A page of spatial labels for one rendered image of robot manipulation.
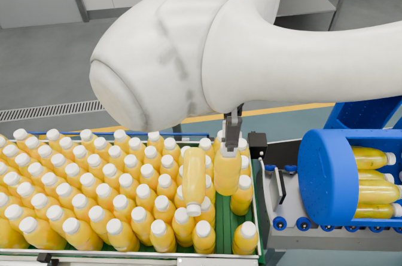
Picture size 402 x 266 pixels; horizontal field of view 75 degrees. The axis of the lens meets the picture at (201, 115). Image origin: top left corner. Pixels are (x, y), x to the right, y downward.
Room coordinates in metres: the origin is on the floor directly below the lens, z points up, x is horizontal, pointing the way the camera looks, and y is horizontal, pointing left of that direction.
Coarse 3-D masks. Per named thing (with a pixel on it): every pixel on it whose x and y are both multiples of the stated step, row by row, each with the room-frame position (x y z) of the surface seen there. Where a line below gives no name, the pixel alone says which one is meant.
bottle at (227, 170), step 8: (216, 152) 0.36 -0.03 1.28; (216, 160) 0.34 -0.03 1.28; (224, 160) 0.33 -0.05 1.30; (232, 160) 0.33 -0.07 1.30; (240, 160) 0.34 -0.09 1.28; (216, 168) 0.34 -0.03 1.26; (224, 168) 0.32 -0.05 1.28; (232, 168) 0.32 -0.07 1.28; (240, 168) 0.34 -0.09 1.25; (216, 176) 0.34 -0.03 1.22; (224, 176) 0.32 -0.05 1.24; (232, 176) 0.32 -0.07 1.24; (216, 184) 0.34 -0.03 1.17; (224, 184) 0.32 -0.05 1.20; (232, 184) 0.32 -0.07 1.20; (224, 192) 0.32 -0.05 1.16; (232, 192) 0.32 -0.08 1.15
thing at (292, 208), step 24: (264, 192) 0.42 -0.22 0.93; (288, 192) 0.42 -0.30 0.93; (264, 216) 0.35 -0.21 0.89; (288, 216) 0.33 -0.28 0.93; (264, 240) 0.29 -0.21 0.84; (288, 240) 0.27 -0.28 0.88; (312, 240) 0.27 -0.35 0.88; (336, 240) 0.26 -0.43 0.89; (360, 240) 0.26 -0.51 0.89; (384, 240) 0.26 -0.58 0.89
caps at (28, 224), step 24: (0, 144) 0.57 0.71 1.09; (96, 144) 0.55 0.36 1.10; (168, 144) 0.53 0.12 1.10; (0, 168) 0.47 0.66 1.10; (72, 168) 0.45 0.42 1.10; (144, 168) 0.44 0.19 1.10; (0, 192) 0.38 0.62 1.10; (24, 192) 0.38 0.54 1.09; (96, 192) 0.37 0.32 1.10; (144, 192) 0.36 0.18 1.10; (48, 216) 0.30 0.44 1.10; (96, 216) 0.29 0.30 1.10; (144, 216) 0.29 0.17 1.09
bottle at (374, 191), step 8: (360, 184) 0.34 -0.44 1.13; (368, 184) 0.34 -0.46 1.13; (376, 184) 0.34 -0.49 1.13; (384, 184) 0.34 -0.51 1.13; (392, 184) 0.34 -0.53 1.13; (360, 192) 0.32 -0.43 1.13; (368, 192) 0.32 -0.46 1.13; (376, 192) 0.31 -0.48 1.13; (384, 192) 0.31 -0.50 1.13; (392, 192) 0.31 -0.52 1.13; (400, 192) 0.32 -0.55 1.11; (360, 200) 0.30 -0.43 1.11; (368, 200) 0.30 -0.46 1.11; (376, 200) 0.30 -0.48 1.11; (384, 200) 0.30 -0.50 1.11; (392, 200) 0.30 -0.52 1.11
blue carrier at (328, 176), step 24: (312, 144) 0.46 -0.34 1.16; (336, 144) 0.41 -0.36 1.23; (360, 144) 0.52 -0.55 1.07; (384, 144) 0.51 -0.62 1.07; (312, 168) 0.41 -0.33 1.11; (336, 168) 0.34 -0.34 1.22; (384, 168) 0.46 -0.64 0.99; (312, 192) 0.35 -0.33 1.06; (336, 192) 0.29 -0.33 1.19; (312, 216) 0.30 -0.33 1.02; (336, 216) 0.26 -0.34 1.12
